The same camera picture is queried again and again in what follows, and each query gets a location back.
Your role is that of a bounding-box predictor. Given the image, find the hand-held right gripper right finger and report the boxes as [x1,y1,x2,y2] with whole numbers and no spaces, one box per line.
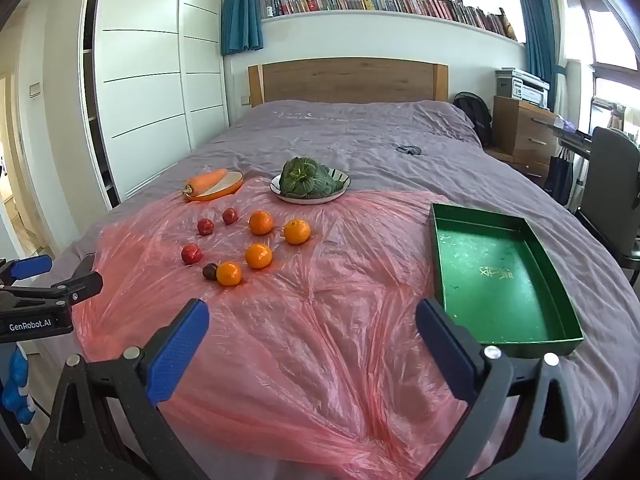
[415,298,583,480]

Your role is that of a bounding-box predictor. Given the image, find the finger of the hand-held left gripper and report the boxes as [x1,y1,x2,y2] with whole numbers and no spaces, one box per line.
[0,253,104,311]
[0,254,54,287]

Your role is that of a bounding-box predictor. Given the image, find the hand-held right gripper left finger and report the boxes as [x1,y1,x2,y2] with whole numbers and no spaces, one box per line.
[31,298,211,480]

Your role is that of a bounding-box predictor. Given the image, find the green tray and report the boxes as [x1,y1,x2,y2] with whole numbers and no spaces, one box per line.
[428,202,585,359]

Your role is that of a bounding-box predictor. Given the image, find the orange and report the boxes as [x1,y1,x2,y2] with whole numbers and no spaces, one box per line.
[216,261,243,287]
[248,210,275,236]
[283,218,312,246]
[245,243,274,270]

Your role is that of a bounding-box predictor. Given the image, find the person's left hand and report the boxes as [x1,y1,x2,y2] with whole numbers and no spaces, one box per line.
[0,345,35,424]

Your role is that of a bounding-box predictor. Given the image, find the pink plastic sheet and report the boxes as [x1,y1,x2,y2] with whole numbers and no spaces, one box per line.
[72,177,501,480]

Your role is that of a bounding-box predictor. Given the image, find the carrot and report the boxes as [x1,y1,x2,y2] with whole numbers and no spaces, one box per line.
[182,169,228,197]

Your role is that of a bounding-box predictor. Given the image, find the orange oval plate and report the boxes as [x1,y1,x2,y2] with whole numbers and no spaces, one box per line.
[184,170,245,203]

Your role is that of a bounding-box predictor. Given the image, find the bowl of green vegetables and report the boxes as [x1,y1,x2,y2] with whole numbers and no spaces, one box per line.
[270,169,351,205]

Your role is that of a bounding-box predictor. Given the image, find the white wardrobe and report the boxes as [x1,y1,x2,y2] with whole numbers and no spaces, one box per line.
[82,0,231,211]

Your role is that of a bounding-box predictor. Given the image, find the navy shopping bag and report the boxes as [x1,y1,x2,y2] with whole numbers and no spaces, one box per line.
[544,147,575,206]

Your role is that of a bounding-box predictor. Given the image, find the bok choy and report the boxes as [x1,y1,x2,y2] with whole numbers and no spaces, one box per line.
[278,157,347,198]

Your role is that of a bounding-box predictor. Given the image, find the wooden nightstand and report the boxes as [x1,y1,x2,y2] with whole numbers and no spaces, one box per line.
[492,95,562,162]

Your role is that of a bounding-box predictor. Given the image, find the grey chair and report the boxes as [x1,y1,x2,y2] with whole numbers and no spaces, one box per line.
[572,126,640,273]

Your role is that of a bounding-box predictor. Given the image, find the black backpack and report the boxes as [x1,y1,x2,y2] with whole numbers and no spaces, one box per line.
[453,92,494,148]

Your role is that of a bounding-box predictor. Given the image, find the grey desk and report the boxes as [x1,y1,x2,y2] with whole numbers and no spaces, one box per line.
[549,115,640,161]

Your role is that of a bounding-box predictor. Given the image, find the white printer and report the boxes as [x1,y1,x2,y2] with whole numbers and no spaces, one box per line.
[495,68,551,108]

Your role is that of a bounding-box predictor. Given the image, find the wooden headboard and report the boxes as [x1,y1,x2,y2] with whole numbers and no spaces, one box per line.
[248,58,450,108]

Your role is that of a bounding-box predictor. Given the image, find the teal curtain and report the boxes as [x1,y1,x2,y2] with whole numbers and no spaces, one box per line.
[221,0,264,56]
[516,0,560,111]

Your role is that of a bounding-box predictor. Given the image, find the row of books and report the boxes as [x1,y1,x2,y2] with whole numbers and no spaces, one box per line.
[258,0,518,41]

